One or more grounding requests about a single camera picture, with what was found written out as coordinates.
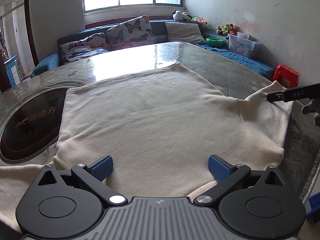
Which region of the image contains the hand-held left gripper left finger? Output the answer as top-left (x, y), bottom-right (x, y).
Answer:
top-left (37, 155), bottom-right (127, 207)

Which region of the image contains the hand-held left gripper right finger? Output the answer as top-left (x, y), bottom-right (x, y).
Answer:
top-left (193, 155), bottom-right (286, 207)

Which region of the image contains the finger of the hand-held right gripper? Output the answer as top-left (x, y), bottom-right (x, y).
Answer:
top-left (267, 83), bottom-right (320, 103)

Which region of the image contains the cream knit sweater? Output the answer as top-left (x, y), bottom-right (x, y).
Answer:
top-left (0, 61), bottom-right (294, 233)

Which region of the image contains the person's right hand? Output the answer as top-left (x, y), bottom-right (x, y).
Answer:
top-left (302, 98), bottom-right (320, 127)

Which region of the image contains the red plastic stool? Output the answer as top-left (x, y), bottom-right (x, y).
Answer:
top-left (272, 64), bottom-right (301, 88)

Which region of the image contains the blue bed sheet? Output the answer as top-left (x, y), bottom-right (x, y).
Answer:
top-left (194, 42), bottom-right (276, 77)

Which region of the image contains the clear plastic storage box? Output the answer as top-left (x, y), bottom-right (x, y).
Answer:
top-left (227, 32), bottom-right (261, 59)

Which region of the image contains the round black induction cooktop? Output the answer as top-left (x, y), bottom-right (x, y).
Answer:
top-left (0, 85), bottom-right (68, 163)

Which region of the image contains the brown plush toy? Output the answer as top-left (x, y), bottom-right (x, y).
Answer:
top-left (216, 23), bottom-right (238, 36)

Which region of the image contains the green plastic bowl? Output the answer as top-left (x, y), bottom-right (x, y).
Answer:
top-left (206, 37), bottom-right (225, 48)

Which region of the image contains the blue plastic object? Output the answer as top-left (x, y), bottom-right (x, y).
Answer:
top-left (306, 192), bottom-right (320, 216)

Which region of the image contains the pink flower toy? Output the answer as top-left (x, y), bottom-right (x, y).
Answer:
top-left (191, 16), bottom-right (208, 27)

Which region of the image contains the flat butterfly print pillow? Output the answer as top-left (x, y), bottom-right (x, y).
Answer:
top-left (58, 32), bottom-right (109, 65)

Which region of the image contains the grey pillow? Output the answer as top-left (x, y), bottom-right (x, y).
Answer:
top-left (165, 21), bottom-right (207, 46)

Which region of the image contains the light blue cabinet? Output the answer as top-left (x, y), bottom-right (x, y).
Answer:
top-left (3, 55), bottom-right (23, 86)

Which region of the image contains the panda plush toy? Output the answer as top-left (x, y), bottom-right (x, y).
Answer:
top-left (172, 10), bottom-right (192, 22)

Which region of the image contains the large butterfly print pillow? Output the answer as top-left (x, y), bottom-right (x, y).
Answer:
top-left (106, 15), bottom-right (156, 52)

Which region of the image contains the dark blue sofa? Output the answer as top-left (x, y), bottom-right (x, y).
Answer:
top-left (31, 19), bottom-right (276, 78)

